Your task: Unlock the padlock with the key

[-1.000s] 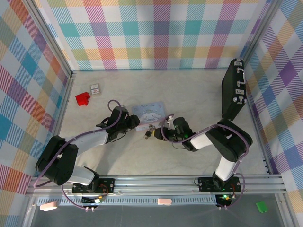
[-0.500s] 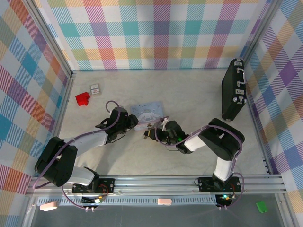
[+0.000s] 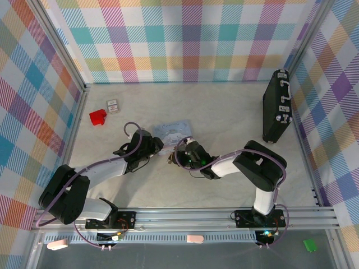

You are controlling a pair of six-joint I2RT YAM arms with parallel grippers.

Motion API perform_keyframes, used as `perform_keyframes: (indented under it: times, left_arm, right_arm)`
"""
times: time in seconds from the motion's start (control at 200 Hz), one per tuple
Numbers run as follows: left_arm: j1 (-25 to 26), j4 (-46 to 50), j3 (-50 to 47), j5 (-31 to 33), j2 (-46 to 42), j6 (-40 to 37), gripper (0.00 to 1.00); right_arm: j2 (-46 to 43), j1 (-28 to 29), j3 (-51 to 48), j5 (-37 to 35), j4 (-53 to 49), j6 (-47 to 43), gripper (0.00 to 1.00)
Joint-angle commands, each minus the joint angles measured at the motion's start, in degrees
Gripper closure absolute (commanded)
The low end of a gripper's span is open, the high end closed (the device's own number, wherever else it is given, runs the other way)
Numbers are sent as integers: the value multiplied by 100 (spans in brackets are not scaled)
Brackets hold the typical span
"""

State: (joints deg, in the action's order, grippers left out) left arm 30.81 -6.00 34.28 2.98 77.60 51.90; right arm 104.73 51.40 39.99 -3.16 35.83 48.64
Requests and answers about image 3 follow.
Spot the small white card box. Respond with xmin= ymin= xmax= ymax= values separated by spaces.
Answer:
xmin=106 ymin=99 xmax=121 ymax=114

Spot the red plastic block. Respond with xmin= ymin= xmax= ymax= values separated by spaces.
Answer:
xmin=89 ymin=108 xmax=108 ymax=126

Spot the black briefcase with silver fittings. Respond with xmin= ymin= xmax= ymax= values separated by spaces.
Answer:
xmin=262 ymin=68 xmax=294 ymax=144

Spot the pink eraser left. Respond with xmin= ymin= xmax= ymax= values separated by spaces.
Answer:
xmin=47 ymin=238 xmax=69 ymax=251

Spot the green plastic piece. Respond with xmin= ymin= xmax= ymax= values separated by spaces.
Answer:
xmin=303 ymin=238 xmax=318 ymax=252

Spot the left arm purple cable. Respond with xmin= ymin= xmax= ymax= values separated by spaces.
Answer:
xmin=36 ymin=122 xmax=145 ymax=249

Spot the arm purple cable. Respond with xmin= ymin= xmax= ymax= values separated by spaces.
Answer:
xmin=36 ymin=122 xmax=145 ymax=249
xmin=173 ymin=136 xmax=291 ymax=249

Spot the aluminium front rail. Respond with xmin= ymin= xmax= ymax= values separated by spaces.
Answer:
xmin=30 ymin=206 xmax=342 ymax=233

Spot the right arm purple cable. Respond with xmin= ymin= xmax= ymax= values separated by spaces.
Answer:
xmin=173 ymin=136 xmax=291 ymax=249

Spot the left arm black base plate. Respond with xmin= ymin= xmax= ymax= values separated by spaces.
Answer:
xmin=85 ymin=210 xmax=137 ymax=230

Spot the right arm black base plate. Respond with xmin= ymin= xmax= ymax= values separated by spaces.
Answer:
xmin=234 ymin=208 xmax=287 ymax=228

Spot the grey slotted cable duct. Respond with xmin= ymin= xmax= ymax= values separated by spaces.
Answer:
xmin=43 ymin=233 xmax=258 ymax=244

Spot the aluminium frame post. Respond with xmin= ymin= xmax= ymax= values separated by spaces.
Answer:
xmin=26 ymin=0 xmax=91 ymax=93
xmin=287 ymin=0 xmax=333 ymax=78

